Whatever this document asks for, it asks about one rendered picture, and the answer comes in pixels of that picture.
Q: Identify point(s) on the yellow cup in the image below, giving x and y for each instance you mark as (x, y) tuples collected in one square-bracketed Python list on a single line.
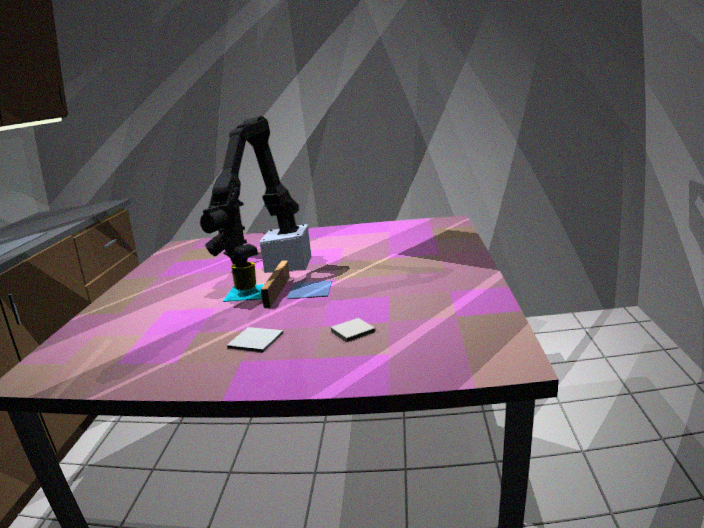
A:
[(244, 278)]

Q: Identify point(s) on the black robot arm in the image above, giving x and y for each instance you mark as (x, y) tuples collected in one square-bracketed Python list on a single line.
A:
[(224, 204)]

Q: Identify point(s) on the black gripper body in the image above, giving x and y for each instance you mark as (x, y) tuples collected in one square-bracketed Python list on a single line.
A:
[(235, 234)]

